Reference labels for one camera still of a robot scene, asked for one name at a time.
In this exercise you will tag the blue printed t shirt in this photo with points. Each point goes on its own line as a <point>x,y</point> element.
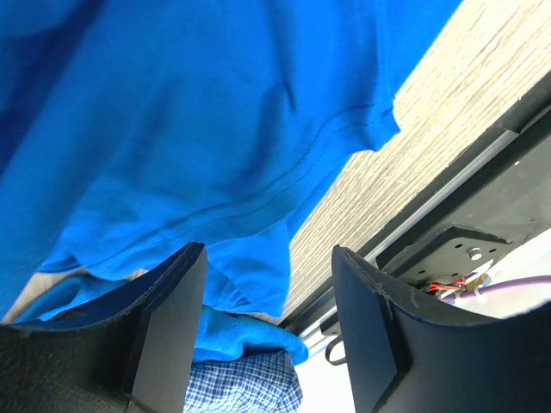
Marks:
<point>130,128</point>

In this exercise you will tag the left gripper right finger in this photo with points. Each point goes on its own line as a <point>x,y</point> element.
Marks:
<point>407,351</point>

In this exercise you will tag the blue checkered shirt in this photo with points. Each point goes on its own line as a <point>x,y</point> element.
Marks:
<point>256,383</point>

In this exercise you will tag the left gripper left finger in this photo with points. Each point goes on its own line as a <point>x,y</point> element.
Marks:
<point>130,350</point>

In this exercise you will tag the aluminium rail frame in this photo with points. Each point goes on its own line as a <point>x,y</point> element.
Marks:
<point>322,305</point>

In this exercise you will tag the blue cloth under checkered shirt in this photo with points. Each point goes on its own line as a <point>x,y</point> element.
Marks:
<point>221,336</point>

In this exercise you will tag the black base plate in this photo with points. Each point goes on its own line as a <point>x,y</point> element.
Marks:
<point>502,206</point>

